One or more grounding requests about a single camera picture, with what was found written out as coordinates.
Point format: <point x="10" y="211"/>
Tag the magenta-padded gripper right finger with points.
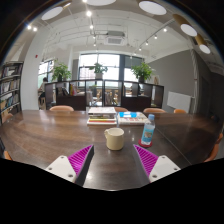
<point x="164" y="166"/>

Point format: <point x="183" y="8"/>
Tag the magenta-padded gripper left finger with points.
<point x="60" y="166"/>

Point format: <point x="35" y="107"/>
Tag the clear blue-capped water bottle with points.
<point x="147" y="131"/>

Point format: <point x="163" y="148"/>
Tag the cream ceramic mug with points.
<point x="115" y="140"/>

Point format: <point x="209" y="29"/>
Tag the blue-covered white book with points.
<point x="131" y="118"/>

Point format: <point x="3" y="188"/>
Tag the orange chairs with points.
<point x="61" y="108"/>

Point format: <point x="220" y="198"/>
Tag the stack of books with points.
<point x="101" y="116"/>

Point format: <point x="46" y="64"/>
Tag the low dark shelf unit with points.
<point x="70" y="101"/>

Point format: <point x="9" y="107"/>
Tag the person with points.
<point x="42" y="93"/>

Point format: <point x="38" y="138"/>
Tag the tall dark bookshelf unit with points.
<point x="10" y="90"/>

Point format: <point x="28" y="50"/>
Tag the bushy potted green plant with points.
<point x="61" y="71"/>

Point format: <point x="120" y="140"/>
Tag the tall potted green plant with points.
<point x="141" y="71"/>

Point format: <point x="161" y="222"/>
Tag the small white-potted green plant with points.
<point x="98" y="69"/>

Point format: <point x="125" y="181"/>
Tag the ceiling air conditioner unit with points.
<point x="114" y="40"/>

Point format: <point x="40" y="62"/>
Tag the ceiling lights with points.
<point x="152" y="7"/>

